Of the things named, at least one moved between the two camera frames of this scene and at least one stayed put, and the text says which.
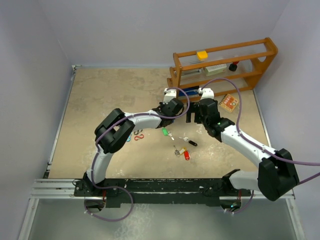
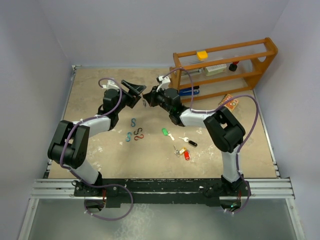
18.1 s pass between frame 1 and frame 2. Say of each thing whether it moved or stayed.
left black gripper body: moved
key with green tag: stayed
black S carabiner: stayed
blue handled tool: stayed
